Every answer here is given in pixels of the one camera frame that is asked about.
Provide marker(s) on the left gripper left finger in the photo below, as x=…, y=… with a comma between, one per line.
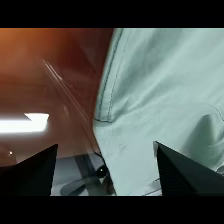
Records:
x=30, y=176

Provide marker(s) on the pale green garment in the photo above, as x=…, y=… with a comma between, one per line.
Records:
x=160, y=86

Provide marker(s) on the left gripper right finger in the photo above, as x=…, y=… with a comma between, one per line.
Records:
x=186, y=176

